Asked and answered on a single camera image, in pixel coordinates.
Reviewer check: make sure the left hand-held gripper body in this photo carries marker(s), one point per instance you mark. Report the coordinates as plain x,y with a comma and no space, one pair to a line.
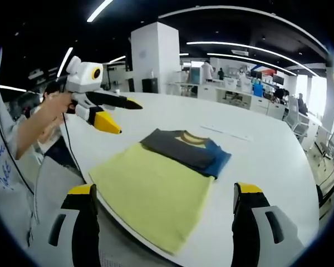
82,78

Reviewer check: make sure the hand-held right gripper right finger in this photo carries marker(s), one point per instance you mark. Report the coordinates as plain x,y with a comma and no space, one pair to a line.
242,231

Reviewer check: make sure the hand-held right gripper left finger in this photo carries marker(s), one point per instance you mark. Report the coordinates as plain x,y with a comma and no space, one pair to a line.
85,222

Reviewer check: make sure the yellow garment grey blue sleeves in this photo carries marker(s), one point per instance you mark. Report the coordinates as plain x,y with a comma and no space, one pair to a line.
156,189

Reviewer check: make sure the person's left hand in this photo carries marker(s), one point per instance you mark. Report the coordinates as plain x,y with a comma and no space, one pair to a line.
57,104

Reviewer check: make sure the straight ceiling light tube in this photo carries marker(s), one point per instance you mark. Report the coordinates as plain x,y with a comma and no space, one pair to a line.
12,88
65,61
100,10

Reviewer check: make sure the short ceiling light tube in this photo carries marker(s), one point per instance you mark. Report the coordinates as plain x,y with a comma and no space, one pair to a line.
117,59

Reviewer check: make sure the black cabinet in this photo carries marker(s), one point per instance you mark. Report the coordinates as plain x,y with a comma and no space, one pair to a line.
149,85

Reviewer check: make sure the white square pillar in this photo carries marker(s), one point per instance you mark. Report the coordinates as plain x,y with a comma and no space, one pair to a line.
154,55

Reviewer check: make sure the light blue machine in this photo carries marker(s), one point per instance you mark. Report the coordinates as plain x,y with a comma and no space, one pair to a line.
196,75

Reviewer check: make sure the person's white printed shirt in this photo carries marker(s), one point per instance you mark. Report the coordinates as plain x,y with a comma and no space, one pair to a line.
2,172

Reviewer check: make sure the row of white office chairs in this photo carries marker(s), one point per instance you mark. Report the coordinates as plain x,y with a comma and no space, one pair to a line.
300,128

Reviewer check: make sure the row of white cabinets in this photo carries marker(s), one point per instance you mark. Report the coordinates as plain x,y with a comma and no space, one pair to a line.
233,97

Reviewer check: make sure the long curved ceiling light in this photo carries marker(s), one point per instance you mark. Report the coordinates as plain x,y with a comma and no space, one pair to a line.
239,57
225,43

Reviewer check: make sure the blue storage bin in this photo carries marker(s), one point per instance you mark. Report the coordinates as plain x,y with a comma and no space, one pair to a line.
258,89

